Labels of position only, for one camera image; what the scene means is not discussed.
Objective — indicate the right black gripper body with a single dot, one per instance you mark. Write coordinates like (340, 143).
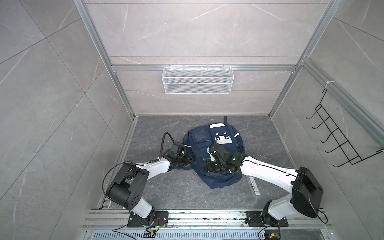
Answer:
(214, 166)

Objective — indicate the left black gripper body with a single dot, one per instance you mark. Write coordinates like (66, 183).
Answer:
(185, 159)

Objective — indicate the navy blue student backpack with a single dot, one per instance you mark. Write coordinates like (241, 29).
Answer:
(199, 139)

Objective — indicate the clear plastic ruler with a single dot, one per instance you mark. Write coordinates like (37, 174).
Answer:
(253, 186)

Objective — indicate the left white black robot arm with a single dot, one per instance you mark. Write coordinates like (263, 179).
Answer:
(127, 187)

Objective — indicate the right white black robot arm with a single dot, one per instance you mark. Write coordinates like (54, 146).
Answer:
(304, 191)

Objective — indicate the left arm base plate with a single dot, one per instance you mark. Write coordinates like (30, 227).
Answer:
(155, 219)

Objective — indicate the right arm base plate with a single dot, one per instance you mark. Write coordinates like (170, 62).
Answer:
(258, 219)

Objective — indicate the white wire mesh basket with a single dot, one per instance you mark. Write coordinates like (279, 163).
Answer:
(197, 80)

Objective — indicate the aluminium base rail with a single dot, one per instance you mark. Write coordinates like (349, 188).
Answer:
(216, 224)

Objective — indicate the black wire hook rack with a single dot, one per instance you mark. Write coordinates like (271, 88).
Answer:
(335, 132)

